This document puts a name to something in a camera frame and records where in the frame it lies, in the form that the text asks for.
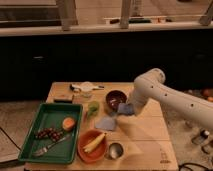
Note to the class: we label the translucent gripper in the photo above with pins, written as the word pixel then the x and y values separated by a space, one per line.
pixel 137 106

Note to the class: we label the blue sponge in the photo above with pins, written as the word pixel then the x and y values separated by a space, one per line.
pixel 125 109

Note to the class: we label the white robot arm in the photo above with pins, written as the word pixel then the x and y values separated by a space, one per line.
pixel 151 85

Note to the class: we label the purple bowl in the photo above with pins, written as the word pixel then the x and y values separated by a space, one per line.
pixel 114 98

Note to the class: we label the orange bowl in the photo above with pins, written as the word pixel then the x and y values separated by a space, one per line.
pixel 98 153

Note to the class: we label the grey cloth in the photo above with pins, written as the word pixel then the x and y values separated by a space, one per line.
pixel 107 123

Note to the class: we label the green toy vegetable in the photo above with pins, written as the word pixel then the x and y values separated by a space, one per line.
pixel 93 108

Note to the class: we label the small metal cup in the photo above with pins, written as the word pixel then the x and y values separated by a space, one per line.
pixel 115 151

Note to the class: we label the clear glass cup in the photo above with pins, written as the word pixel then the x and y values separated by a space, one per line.
pixel 86 89

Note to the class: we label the yellow banana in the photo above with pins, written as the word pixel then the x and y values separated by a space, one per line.
pixel 94 143

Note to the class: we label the orange fruit half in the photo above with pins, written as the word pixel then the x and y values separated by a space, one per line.
pixel 68 123

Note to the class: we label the brown wooden block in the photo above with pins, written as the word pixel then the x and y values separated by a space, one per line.
pixel 63 99

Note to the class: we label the green plastic tray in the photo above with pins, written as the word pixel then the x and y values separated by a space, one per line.
pixel 51 115

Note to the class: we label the bunch of brown grapes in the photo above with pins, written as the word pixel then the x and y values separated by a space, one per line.
pixel 51 133

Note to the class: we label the white handled utensil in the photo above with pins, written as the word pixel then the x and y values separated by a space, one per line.
pixel 74 86

